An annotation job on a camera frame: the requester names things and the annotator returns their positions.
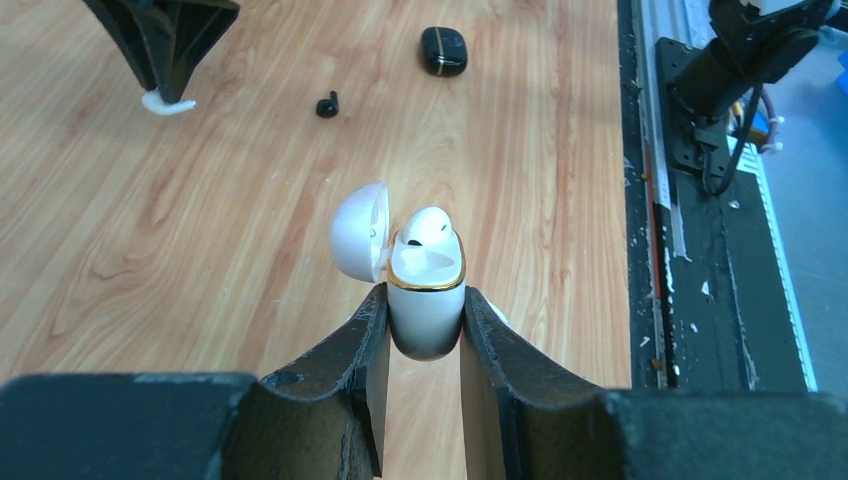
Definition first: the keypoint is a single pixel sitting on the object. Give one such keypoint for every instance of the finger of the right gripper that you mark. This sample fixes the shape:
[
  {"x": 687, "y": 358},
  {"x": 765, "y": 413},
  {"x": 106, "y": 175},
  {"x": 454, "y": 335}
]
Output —
[{"x": 163, "y": 42}]

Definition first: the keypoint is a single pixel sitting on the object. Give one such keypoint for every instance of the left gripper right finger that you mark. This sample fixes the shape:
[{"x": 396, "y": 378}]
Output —
[{"x": 527, "y": 417}]

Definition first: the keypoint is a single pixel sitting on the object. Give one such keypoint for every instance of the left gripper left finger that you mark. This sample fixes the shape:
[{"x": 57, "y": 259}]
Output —
[{"x": 322, "y": 416}]

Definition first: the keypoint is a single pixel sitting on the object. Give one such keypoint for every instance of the white earbud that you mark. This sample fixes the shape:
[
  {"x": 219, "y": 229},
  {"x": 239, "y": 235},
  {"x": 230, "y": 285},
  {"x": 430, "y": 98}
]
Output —
[
  {"x": 154, "y": 102},
  {"x": 428, "y": 226}
]

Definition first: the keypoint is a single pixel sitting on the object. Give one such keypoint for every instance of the white earbud charging case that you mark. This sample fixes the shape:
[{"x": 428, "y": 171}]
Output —
[{"x": 425, "y": 284}]

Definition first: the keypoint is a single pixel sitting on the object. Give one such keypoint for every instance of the black earbud case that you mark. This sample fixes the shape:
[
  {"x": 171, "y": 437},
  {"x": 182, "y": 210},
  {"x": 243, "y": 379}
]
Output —
[{"x": 443, "y": 51}]

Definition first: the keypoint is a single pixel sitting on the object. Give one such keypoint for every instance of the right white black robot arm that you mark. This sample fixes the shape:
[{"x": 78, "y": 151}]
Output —
[{"x": 750, "y": 48}]

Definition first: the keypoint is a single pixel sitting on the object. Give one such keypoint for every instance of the black earbud right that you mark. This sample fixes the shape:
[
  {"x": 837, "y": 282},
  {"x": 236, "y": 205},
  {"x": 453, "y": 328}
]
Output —
[{"x": 328, "y": 107}]

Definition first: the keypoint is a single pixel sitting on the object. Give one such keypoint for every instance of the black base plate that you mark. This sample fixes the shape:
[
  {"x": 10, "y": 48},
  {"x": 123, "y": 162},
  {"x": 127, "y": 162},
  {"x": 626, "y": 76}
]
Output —
[{"x": 712, "y": 305}]

